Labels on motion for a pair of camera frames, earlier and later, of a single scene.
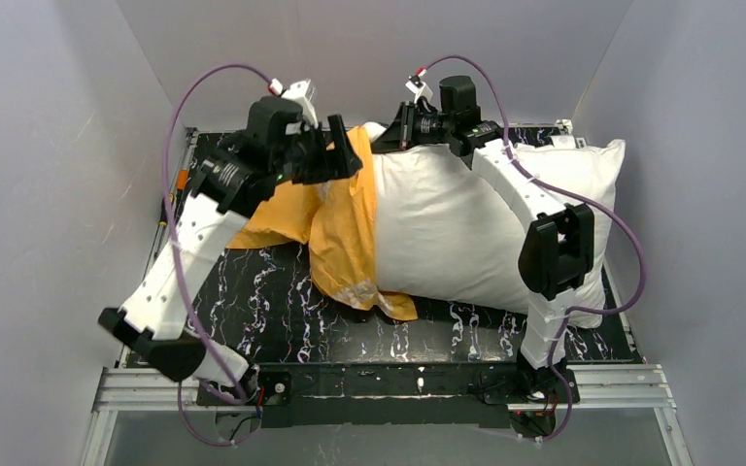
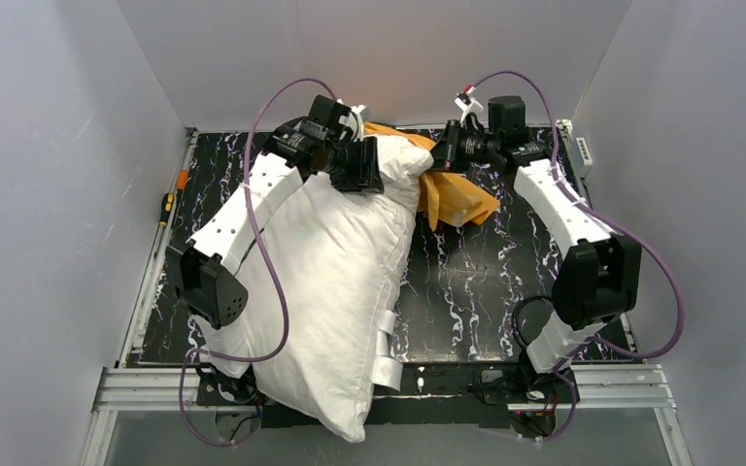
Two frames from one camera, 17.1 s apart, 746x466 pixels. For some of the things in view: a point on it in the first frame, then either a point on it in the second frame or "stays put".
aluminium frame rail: x=639 y=386 stays put
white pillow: x=445 y=237 to x=322 y=325
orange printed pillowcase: x=335 y=217 to x=445 y=197
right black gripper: x=400 y=128 to x=446 y=149
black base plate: x=389 y=395 stays put
